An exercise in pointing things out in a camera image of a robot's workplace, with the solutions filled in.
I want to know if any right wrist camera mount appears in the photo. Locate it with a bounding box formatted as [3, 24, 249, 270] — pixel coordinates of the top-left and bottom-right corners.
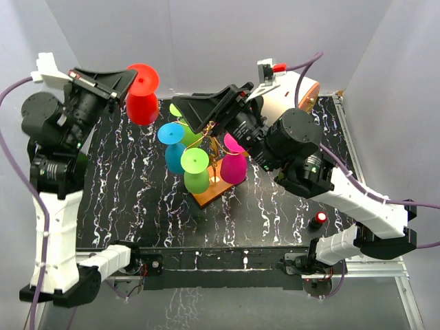
[246, 58, 287, 102]

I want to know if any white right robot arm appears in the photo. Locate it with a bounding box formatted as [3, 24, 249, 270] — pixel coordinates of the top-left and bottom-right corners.
[171, 83, 417, 274]

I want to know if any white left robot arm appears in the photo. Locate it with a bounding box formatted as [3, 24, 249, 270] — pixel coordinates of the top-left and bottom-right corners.
[19, 68, 142, 308]

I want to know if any magenta plastic wine glass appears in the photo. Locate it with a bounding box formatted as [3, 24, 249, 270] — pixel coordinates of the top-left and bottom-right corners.
[220, 133, 248, 185]

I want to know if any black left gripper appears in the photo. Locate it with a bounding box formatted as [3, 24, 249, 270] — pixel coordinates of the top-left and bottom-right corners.
[64, 67, 138, 149]

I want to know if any green plastic wine glass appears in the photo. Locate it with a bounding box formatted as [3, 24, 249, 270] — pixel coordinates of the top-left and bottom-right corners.
[169, 103, 201, 148]
[181, 148, 210, 194]

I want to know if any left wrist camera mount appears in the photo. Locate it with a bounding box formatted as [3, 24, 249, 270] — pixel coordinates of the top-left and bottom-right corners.
[31, 52, 72, 89]

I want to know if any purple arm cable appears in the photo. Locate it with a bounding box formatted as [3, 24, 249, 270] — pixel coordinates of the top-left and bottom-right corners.
[0, 76, 47, 330]
[285, 52, 440, 300]

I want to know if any red plastic wine glass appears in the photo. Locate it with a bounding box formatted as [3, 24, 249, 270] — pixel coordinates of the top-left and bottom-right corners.
[126, 63, 160, 126]

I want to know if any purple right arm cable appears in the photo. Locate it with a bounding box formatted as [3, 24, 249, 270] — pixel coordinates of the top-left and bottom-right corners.
[285, 52, 440, 300]

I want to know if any white cylindrical container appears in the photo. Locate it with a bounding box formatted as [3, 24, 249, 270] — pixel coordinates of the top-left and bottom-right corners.
[261, 71, 320, 127]

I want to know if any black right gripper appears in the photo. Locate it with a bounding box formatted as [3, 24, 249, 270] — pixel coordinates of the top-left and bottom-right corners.
[173, 84, 281, 173]

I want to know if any blue plastic wine glass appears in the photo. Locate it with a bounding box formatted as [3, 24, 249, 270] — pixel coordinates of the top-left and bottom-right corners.
[157, 122, 186, 175]

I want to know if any gold wire wine glass rack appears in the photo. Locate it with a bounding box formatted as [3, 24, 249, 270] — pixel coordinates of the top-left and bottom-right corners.
[185, 123, 236, 208]

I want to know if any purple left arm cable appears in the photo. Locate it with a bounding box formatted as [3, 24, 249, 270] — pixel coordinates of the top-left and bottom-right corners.
[0, 76, 47, 330]

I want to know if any red push button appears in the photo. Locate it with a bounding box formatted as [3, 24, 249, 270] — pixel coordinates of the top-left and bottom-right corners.
[309, 211, 328, 230]

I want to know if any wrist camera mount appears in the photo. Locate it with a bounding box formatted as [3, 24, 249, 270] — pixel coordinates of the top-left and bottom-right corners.
[246, 58, 287, 102]
[31, 52, 72, 89]

